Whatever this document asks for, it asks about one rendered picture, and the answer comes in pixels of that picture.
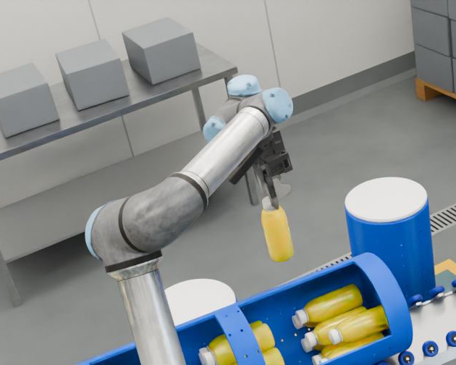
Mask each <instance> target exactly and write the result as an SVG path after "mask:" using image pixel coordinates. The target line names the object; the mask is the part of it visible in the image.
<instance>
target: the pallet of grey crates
mask: <svg viewBox="0 0 456 365"><path fill-rule="evenodd" d="M410 5H411V15H412V23H413V39H414V43H415V45H414V47H415V63H416V71H417V78H416V79H415V86H416V95H417V97H418V98H420V99H422V100H424V101H428V100H429V99H431V98H434V97H437V96H440V95H442V94H446V95H448V96H451V97H453V98H455V99H456V0H410Z"/></svg>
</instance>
